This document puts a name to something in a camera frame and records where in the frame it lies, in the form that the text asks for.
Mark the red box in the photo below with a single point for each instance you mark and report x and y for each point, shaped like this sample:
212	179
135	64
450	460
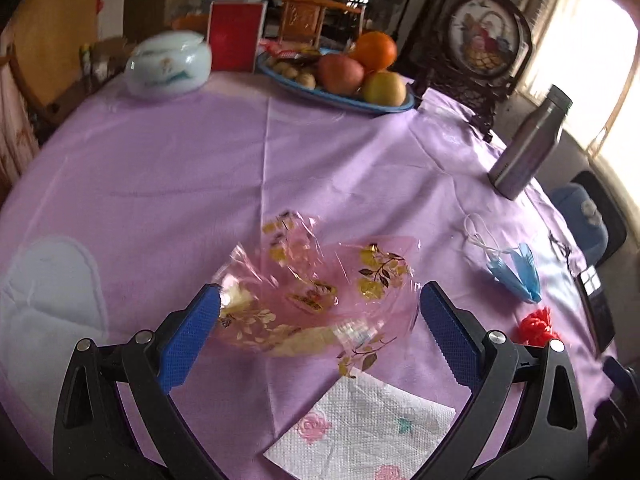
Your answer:
232	35

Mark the pile of walnuts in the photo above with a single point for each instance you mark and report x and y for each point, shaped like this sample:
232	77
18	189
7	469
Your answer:
295	72

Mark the beige curtain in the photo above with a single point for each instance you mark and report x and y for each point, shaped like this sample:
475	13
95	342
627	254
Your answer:
542	20

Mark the carved wooden chair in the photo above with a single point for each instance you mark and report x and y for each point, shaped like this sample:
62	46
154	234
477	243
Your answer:
300	20

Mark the red apple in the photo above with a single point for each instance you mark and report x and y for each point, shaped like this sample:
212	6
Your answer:
340	74

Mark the purple tablecloth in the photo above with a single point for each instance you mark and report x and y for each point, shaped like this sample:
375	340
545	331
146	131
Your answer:
175	170

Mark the white ceramic lidded jar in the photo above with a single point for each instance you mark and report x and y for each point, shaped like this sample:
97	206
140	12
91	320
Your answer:
167	67

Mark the blue cap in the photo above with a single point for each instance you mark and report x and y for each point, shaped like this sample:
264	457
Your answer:
580	215

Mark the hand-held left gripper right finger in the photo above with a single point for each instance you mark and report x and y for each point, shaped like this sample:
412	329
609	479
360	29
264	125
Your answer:
450	335

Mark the floral paper napkin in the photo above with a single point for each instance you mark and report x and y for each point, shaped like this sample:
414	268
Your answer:
360	425

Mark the black smartphone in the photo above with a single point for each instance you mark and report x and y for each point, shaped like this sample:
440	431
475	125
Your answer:
600	310

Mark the yellow pear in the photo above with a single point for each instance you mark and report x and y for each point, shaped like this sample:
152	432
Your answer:
384	89

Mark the round decorative plate on stand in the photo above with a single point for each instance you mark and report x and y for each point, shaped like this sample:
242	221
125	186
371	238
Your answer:
482	40

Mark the red plastic object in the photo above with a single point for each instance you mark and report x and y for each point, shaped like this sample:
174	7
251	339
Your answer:
535	327

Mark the blue fruit plate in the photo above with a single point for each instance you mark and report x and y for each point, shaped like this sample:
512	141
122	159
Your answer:
350	105

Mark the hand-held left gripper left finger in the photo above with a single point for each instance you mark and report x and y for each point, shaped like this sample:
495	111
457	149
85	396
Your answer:
187	340

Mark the pink floral cellophane bag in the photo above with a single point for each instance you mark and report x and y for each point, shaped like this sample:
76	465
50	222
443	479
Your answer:
325	280

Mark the orange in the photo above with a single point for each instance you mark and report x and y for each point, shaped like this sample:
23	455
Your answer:
375	50

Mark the blue face mask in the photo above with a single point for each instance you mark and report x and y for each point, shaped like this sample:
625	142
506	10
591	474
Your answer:
520	275

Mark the wooden door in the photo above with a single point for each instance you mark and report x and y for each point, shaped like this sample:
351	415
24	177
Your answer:
55	25

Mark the stainless steel bottle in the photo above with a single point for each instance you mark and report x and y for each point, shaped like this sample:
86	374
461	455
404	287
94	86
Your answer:
525	150

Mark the black chair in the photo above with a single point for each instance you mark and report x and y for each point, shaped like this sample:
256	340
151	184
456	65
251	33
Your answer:
612	230

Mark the red snack packet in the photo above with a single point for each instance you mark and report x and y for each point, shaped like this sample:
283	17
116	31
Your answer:
285	52

